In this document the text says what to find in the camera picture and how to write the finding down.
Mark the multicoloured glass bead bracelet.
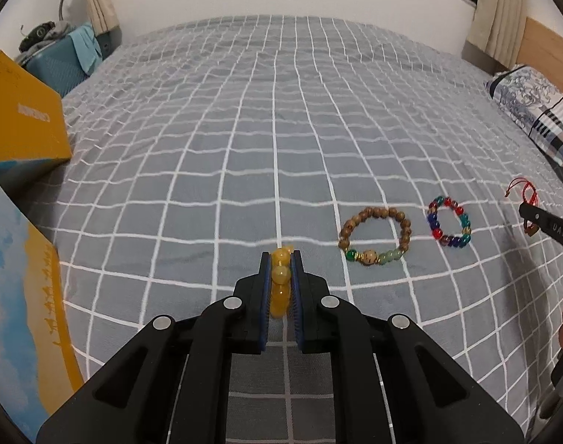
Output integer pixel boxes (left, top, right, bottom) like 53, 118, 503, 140
427, 196, 472, 249

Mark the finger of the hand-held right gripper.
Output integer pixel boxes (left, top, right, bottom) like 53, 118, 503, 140
519, 200, 563, 260

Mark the blue patterned pillow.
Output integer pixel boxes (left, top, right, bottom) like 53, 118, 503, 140
484, 64, 563, 172

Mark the red cord bracelet gold charm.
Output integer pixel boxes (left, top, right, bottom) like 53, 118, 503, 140
506, 177, 541, 238

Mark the blue and yellow cardboard box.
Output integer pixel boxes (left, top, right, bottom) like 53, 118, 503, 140
0, 48, 86, 443

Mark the grey checked bed sheet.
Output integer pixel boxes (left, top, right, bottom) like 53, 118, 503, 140
32, 15, 563, 444

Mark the teal cloth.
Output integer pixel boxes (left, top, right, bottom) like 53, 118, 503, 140
69, 23, 103, 75

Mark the teal suitcase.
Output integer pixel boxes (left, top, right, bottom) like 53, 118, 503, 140
23, 32, 114, 98

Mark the brown wooden bead bracelet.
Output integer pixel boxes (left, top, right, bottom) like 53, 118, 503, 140
338, 206, 412, 269

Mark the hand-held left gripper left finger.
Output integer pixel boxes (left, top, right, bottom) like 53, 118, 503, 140
36, 250, 270, 444

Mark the yellow bead bracelet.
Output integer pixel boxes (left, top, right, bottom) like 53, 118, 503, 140
270, 243, 295, 319

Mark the dark clothes pile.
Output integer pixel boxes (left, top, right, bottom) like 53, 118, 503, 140
17, 19, 74, 53

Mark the wooden headboard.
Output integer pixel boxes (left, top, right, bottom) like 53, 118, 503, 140
494, 16, 563, 99

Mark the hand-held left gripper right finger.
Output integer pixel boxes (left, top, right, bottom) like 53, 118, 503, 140
293, 250, 526, 444

